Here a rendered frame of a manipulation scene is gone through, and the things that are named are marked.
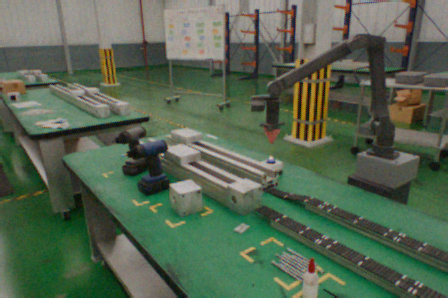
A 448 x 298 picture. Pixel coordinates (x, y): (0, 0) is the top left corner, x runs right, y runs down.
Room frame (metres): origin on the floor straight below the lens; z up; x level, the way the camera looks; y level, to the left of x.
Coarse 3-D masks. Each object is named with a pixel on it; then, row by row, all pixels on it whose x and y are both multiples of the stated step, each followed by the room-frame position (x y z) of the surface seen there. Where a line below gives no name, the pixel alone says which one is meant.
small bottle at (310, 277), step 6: (312, 258) 0.69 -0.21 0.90; (312, 264) 0.68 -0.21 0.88; (312, 270) 0.68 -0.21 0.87; (306, 276) 0.68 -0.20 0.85; (312, 276) 0.67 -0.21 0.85; (306, 282) 0.67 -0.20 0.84; (312, 282) 0.67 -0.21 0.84; (306, 288) 0.67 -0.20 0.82; (312, 288) 0.67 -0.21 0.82; (306, 294) 0.67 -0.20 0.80; (312, 294) 0.67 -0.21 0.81
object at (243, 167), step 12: (168, 144) 1.91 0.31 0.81; (180, 144) 1.81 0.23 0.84; (192, 144) 1.72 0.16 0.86; (204, 144) 1.73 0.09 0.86; (204, 156) 1.61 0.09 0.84; (216, 156) 1.53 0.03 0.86; (228, 156) 1.57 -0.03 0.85; (240, 156) 1.52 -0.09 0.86; (228, 168) 1.46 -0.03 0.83; (240, 168) 1.40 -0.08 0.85; (252, 168) 1.36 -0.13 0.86; (264, 168) 1.38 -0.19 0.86; (276, 168) 1.35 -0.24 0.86; (252, 180) 1.33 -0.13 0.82; (264, 180) 1.30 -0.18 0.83; (276, 180) 1.34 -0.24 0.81
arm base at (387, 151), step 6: (378, 138) 1.43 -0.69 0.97; (378, 144) 1.42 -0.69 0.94; (384, 144) 1.40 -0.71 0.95; (390, 144) 1.40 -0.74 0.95; (372, 150) 1.45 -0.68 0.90; (378, 150) 1.41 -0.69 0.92; (384, 150) 1.39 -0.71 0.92; (390, 150) 1.39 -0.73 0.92; (378, 156) 1.40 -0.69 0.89; (384, 156) 1.39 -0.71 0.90; (390, 156) 1.37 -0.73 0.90; (396, 156) 1.38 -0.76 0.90
